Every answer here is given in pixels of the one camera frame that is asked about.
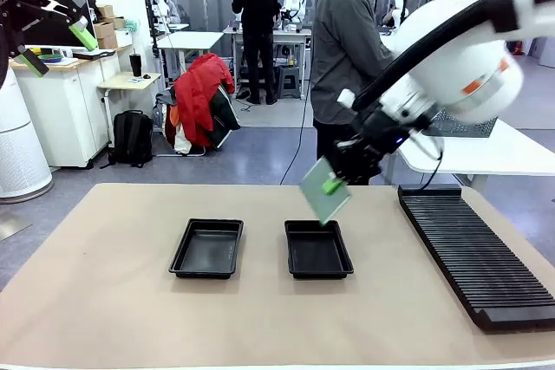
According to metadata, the grey plastic basket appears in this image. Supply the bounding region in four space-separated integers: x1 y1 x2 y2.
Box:
422 109 498 138

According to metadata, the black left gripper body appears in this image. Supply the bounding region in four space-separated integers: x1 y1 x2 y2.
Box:
0 0 66 85

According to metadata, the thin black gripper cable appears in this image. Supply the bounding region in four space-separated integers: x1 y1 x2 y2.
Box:
407 133 444 192

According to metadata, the green circuit board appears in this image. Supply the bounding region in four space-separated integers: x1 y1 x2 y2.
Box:
299 156 351 227

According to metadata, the person in black clothes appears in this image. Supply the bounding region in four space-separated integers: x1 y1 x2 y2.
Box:
231 0 282 106

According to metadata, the grey metal floor plate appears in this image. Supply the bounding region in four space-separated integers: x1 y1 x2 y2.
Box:
0 209 34 242

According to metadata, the black computer monitor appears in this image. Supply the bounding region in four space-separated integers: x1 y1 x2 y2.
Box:
23 0 100 49

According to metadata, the grey workbench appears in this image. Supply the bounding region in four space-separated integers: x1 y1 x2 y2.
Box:
222 26 314 101

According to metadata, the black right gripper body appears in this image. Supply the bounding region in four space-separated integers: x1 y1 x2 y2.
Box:
332 108 414 185

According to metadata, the white tube chair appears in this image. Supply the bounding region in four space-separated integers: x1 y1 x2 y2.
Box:
153 83 242 158

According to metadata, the black backpack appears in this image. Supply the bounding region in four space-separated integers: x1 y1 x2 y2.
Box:
100 109 155 170

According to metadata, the long black hanging cable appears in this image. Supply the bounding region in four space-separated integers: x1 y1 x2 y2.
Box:
279 0 320 185

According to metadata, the dark green garment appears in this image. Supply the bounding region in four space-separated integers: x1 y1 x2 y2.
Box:
207 83 242 149

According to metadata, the person in grey jacket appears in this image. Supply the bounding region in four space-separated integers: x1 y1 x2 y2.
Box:
308 0 398 186

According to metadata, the white desk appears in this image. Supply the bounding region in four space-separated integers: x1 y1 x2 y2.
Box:
155 30 225 85

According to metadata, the red jacket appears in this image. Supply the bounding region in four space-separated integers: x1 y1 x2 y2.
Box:
173 52 236 148

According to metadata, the black plastic ESD tray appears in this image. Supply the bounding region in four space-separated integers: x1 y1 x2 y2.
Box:
284 219 355 280
168 217 245 280

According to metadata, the white cylindrical air purifier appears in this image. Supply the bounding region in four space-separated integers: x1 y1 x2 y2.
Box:
0 64 56 205

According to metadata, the grey step stool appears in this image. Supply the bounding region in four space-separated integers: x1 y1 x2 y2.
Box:
277 65 303 101

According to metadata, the right arm's black hose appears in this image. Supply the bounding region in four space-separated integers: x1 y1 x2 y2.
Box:
350 0 521 112

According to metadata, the black slotted board rack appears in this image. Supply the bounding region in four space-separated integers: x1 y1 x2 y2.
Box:
397 185 555 333

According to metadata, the small wooden side table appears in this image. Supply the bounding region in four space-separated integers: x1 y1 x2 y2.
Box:
97 71 162 148

